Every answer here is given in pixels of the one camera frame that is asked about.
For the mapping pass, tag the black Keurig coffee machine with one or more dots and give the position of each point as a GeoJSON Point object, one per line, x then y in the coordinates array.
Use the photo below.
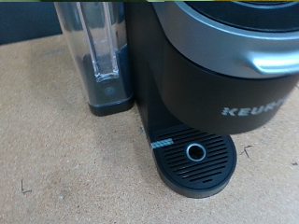
{"type": "Point", "coordinates": [193, 93]}

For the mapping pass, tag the grey partition panel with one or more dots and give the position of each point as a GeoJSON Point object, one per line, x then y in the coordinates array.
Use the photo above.
{"type": "Point", "coordinates": [28, 21]}

